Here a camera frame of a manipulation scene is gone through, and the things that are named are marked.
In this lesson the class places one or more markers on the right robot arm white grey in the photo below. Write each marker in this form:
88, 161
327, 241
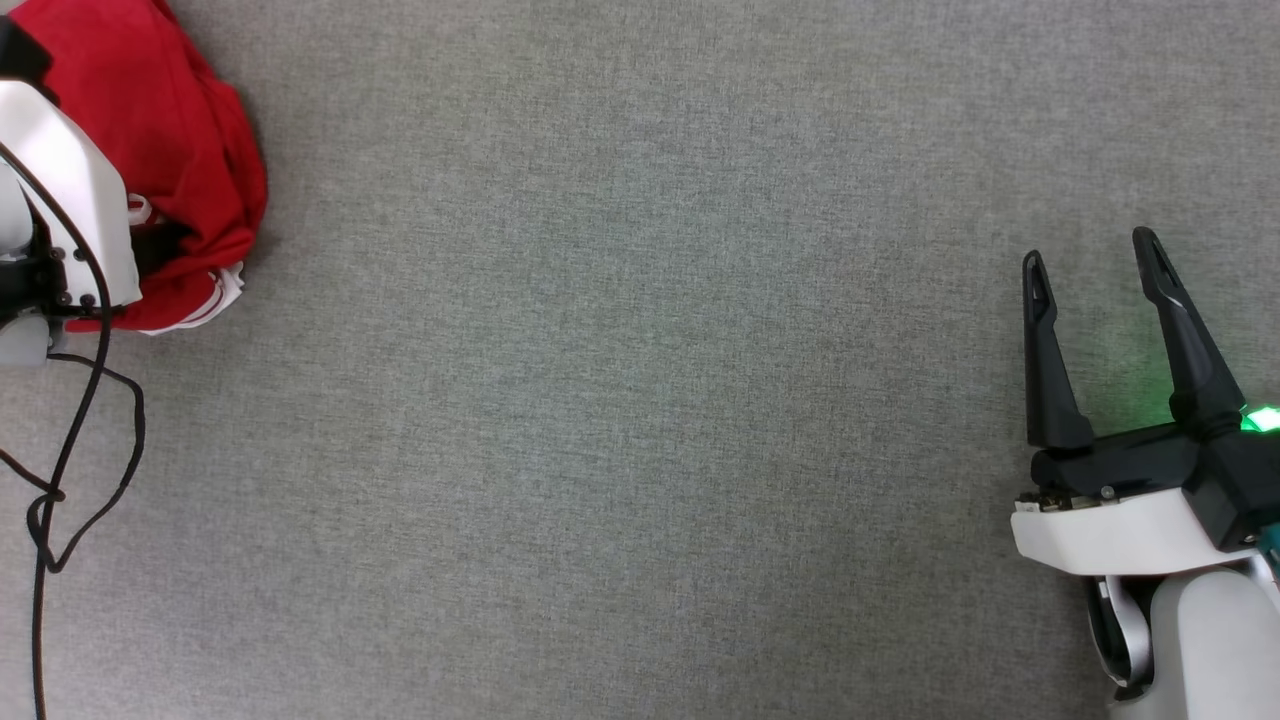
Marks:
1210, 640

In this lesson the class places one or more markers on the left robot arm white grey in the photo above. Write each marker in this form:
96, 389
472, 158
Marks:
12, 215

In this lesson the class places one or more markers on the red garment with white stripes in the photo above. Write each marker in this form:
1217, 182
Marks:
150, 110

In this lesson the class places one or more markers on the left gripper black and white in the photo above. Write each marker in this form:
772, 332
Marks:
80, 200

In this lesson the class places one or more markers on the grey fabric sofa seat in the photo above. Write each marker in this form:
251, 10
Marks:
640, 400

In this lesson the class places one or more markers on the right gripper black and white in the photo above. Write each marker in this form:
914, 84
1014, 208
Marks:
1130, 520

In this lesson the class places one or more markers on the black cylindrical wrist camera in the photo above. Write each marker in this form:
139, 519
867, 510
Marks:
20, 50

